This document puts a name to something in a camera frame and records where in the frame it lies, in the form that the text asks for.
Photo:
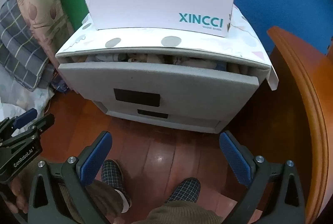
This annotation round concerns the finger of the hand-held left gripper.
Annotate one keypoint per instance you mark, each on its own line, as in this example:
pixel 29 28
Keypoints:
pixel 26 116
pixel 44 122

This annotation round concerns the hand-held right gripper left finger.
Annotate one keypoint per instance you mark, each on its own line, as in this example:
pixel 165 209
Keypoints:
pixel 95 159

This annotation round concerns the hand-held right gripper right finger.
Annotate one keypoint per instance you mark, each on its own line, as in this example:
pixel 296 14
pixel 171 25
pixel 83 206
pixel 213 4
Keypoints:
pixel 235 159

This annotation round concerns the wooden drawer with white front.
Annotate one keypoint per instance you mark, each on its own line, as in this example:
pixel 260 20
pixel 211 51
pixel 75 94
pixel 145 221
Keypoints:
pixel 195 88

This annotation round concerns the white shoe box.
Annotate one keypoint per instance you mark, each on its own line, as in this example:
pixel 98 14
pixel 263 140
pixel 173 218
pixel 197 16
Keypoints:
pixel 156 5

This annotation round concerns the white lower drawer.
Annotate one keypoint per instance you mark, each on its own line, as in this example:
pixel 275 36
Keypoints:
pixel 192 119

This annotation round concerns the person's left hand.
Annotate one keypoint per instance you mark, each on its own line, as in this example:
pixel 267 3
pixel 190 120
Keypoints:
pixel 19 198

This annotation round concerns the white printed cloth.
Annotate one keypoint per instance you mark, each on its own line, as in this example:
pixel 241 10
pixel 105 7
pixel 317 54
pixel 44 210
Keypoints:
pixel 26 99

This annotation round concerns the plaid slipper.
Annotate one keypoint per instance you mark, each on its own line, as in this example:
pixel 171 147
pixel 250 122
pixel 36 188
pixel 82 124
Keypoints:
pixel 186 188
pixel 113 174

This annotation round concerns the blue printed bag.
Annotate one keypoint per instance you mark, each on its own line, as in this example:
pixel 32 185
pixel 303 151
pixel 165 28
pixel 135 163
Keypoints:
pixel 58 83

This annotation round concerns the person's left leg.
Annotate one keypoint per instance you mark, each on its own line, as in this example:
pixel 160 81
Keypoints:
pixel 106 203

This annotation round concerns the person's leg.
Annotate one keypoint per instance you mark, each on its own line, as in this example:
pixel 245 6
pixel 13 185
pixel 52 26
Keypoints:
pixel 106 203
pixel 182 213

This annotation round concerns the grey plaid quilt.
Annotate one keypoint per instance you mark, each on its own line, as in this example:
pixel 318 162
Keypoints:
pixel 18 41

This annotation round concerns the person's right leg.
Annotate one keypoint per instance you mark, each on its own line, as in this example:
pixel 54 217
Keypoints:
pixel 182 213

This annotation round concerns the orange wooden furniture board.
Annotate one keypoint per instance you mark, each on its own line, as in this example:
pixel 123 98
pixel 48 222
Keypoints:
pixel 307 109

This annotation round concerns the pink floral fabric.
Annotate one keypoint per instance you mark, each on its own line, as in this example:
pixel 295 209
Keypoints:
pixel 39 5

